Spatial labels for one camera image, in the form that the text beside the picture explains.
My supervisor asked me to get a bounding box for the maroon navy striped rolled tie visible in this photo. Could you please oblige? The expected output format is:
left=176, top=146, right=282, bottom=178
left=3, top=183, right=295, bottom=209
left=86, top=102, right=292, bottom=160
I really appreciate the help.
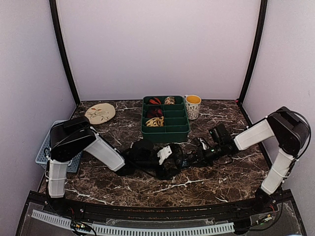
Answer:
left=146, top=108, right=163, bottom=118

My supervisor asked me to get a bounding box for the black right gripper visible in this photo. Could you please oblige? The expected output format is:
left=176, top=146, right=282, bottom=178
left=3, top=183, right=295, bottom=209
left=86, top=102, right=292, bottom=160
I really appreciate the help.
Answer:
left=188, top=142, right=225, bottom=167

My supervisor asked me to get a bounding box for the floral cream rolled tie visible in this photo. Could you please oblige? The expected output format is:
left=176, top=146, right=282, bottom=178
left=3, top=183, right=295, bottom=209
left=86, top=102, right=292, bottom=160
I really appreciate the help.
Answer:
left=164, top=96, right=176, bottom=105

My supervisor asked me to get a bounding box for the red navy striped rolled tie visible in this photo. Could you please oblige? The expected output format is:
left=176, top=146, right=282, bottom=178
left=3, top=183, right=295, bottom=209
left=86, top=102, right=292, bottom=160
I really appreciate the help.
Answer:
left=147, top=97, right=162, bottom=105

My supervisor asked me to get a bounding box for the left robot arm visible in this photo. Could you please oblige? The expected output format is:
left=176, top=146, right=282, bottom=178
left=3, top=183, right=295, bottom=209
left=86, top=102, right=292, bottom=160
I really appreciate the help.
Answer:
left=47, top=116, right=184, bottom=214

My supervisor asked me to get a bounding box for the white slotted cable duct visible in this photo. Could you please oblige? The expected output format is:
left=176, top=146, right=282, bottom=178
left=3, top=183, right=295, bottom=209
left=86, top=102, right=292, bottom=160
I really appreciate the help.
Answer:
left=31, top=209, right=235, bottom=236

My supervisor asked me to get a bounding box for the round bird-pattern plate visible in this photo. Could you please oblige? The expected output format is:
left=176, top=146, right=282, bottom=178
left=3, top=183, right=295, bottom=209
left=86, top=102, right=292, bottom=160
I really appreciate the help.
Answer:
left=85, top=103, right=116, bottom=125

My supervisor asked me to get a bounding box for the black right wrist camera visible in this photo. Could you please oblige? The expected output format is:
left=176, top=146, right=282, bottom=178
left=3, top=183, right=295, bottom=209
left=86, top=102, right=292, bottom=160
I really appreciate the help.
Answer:
left=209, top=123, right=232, bottom=145

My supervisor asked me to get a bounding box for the black front rail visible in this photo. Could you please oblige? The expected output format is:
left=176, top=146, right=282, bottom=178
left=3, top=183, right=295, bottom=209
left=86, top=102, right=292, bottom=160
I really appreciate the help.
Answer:
left=21, top=190, right=299, bottom=223

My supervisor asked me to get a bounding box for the dark floral necktie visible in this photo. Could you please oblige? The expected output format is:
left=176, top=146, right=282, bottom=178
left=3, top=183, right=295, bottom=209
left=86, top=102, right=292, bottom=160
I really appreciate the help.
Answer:
left=173, top=154, right=197, bottom=170

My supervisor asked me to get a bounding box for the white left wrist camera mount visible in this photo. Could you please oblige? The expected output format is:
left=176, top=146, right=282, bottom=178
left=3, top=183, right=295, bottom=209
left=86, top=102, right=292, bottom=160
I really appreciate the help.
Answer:
left=157, top=146, right=172, bottom=165

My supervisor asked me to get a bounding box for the white mug yellow inside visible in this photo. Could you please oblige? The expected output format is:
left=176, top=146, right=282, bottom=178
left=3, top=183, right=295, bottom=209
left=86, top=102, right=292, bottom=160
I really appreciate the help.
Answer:
left=184, top=95, right=202, bottom=120

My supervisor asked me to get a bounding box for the left black frame post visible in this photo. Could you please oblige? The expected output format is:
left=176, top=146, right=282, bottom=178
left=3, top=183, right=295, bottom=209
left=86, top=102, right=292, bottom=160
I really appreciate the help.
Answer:
left=49, top=0, right=81, bottom=106

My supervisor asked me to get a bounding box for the green compartment organizer tray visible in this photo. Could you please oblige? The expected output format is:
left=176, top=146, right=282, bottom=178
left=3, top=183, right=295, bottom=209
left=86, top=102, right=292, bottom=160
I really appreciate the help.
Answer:
left=141, top=95, right=190, bottom=143

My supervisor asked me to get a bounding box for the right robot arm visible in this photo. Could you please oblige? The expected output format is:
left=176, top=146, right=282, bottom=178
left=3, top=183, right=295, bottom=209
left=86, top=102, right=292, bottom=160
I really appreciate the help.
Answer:
left=188, top=106, right=312, bottom=213

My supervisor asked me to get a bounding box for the light blue plastic basket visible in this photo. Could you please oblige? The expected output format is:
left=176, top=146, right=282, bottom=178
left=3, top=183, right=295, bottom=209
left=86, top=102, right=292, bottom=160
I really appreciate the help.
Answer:
left=35, top=120, right=82, bottom=173

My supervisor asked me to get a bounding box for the black frame post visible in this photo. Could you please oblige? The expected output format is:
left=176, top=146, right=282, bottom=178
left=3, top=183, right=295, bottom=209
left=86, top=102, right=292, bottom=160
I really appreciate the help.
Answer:
left=237, top=0, right=269, bottom=105
left=49, top=0, right=81, bottom=106

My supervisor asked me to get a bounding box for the right black frame post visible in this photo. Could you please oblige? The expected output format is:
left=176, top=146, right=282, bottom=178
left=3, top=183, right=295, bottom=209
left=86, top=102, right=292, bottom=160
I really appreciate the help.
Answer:
left=237, top=0, right=269, bottom=105

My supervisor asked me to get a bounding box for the yellow patterned rolled tie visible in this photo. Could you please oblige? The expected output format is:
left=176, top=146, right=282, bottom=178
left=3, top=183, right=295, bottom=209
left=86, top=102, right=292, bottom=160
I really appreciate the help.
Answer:
left=145, top=116, right=164, bottom=127

